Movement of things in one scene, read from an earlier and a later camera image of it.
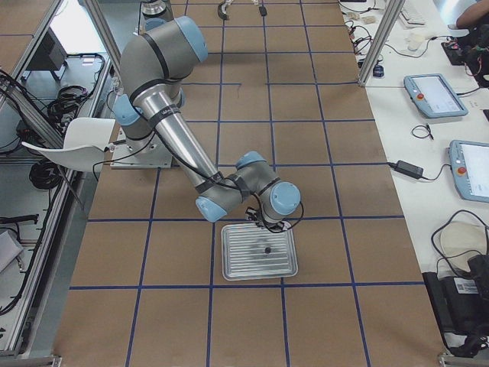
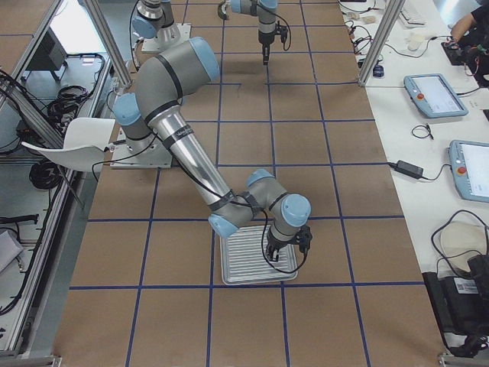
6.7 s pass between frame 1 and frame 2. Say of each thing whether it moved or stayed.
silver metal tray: stayed
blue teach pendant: stayed
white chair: stayed
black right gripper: moved
